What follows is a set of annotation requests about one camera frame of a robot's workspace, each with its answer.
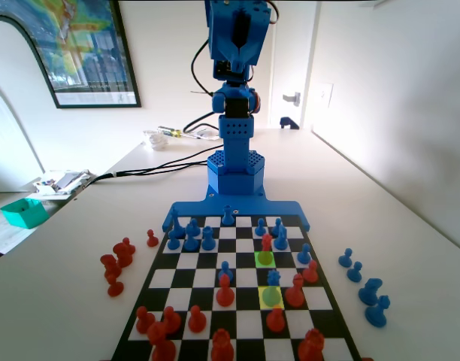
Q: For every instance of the yellow black screwdriver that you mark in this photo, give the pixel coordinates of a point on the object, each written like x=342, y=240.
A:
x=171, y=131

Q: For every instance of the red queen chess piece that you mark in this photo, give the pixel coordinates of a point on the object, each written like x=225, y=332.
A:
x=267, y=244

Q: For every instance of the tall blue chess piece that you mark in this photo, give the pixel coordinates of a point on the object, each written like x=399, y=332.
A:
x=376, y=316
x=176, y=223

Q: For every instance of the framed map poster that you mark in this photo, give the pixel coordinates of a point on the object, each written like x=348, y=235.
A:
x=83, y=45

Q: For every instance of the black white chessboard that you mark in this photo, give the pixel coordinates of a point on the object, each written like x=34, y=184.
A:
x=245, y=327

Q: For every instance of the white crumpled object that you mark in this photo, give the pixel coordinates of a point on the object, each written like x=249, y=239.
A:
x=156, y=141

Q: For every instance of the green plastic box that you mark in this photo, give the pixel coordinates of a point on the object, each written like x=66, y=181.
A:
x=25, y=216

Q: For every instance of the blue bishop chess piece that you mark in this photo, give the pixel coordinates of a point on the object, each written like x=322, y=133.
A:
x=191, y=244

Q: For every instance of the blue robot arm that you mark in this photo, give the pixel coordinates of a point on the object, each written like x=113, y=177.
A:
x=235, y=176

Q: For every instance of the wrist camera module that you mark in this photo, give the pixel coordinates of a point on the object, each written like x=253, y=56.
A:
x=224, y=67

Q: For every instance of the blue rook chess piece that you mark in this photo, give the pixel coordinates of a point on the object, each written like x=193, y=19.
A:
x=207, y=240

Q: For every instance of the pile of papers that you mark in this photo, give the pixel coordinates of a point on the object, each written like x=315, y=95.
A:
x=61, y=182

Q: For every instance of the blue base plate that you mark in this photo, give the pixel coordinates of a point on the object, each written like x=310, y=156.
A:
x=192, y=207

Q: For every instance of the small blue printed part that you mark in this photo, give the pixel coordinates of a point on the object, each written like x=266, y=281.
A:
x=288, y=122

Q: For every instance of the red rook chess piece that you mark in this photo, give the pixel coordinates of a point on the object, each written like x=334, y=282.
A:
x=311, y=346

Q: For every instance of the red pawn chess piece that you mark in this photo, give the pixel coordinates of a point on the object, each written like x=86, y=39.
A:
x=172, y=321
x=143, y=323
x=275, y=321
x=115, y=289
x=152, y=240
x=197, y=321
x=311, y=272

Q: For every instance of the red knight chess piece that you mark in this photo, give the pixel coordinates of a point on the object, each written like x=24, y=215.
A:
x=161, y=346
x=109, y=269

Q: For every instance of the black zip tie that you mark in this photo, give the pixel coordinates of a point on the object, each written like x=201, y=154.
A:
x=201, y=91

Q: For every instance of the red base plate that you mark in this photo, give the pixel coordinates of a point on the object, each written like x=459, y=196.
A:
x=367, y=359

